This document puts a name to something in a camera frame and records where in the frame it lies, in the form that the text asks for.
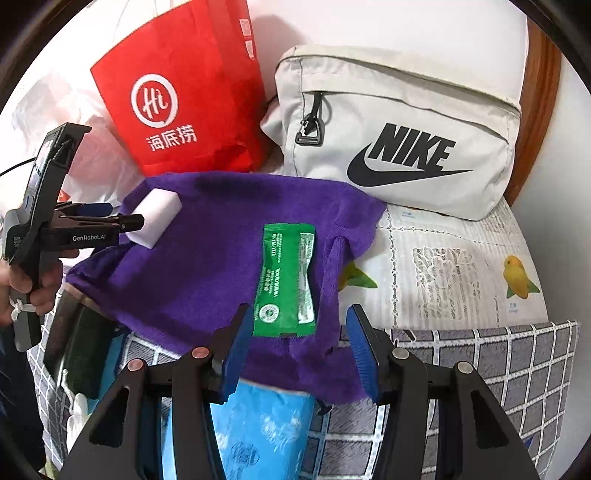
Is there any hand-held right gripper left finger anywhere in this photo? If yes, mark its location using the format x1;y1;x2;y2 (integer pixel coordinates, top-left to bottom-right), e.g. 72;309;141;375
58;304;256;480

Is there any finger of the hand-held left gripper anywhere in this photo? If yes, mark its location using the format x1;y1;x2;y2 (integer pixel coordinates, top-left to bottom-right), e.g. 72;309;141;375
59;203;114;217
46;213;145;232

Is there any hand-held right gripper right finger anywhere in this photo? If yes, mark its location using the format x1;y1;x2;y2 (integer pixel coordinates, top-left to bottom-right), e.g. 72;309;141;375
346;304;541;480

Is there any white foam block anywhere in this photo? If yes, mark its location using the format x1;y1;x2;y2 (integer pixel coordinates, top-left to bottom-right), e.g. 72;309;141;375
121;188;182;250

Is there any green snack packet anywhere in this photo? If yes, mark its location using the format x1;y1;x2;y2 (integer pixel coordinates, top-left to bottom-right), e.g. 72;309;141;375
252;222;319;338

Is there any person's left hand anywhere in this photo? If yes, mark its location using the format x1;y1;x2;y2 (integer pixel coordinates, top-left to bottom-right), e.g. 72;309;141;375
0;260;68;326

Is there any white plastic shopping bag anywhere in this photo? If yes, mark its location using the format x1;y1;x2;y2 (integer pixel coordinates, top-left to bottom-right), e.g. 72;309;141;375
9;69;145;206

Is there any blue tissue pack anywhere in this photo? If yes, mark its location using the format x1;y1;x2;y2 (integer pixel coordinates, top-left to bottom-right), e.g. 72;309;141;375
161;378;325;480

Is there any purple towel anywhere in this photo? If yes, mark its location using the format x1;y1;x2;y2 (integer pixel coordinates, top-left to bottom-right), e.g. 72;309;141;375
65;171;389;405

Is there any dark green notebook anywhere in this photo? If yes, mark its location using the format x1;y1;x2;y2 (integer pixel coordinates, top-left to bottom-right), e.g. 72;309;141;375
44;293;117;400

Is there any fruit printed bedsheet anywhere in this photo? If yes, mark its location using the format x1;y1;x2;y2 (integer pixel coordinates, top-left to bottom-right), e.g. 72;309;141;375
337;198;553;331

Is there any grey checked blanket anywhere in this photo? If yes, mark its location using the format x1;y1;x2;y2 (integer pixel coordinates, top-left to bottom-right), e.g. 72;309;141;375
28;318;581;480

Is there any red paper bag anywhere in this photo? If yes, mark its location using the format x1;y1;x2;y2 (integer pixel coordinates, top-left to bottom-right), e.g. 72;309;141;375
90;0;274;176

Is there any person's dark blue clothing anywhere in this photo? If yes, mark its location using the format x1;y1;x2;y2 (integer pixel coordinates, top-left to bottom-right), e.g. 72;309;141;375
0;323;48;480

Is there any beige waist bag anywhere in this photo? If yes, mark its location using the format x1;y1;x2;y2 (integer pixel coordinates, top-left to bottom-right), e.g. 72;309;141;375
259;45;523;223

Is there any wooden headboard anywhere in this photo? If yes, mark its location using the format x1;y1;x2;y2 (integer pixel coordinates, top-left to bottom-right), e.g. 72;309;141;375
505;18;562;209

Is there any black cable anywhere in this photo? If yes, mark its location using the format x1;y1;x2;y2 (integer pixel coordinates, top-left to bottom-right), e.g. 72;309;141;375
0;158;37;177

